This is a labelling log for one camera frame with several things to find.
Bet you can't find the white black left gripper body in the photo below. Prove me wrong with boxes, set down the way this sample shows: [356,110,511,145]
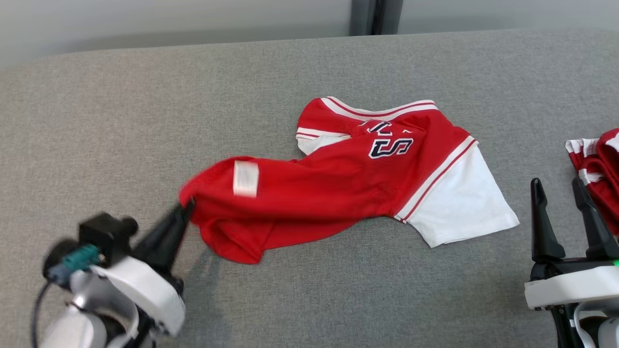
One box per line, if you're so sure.
[70,255,187,348]

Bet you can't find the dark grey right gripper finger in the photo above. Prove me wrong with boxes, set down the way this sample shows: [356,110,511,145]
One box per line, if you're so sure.
[572,177,619,260]
[530,178,566,264]

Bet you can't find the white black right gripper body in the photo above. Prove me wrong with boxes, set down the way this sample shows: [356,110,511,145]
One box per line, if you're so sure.
[525,257,619,348]

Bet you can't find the red jersey with white sleeves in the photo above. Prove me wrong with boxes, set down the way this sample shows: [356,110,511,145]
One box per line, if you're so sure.
[179,96,520,265]

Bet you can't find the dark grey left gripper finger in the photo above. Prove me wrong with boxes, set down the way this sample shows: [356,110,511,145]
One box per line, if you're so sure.
[133,199,192,262]
[160,199,196,274]

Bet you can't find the red shorts with white stripes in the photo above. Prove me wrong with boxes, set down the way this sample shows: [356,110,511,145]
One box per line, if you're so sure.
[565,128,619,236]

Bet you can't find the left camera cable teal connector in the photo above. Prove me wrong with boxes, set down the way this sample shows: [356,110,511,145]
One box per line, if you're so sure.
[30,243,101,348]

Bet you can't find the grey partition post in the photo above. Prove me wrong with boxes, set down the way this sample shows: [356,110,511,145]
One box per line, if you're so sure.
[349,0,404,37]

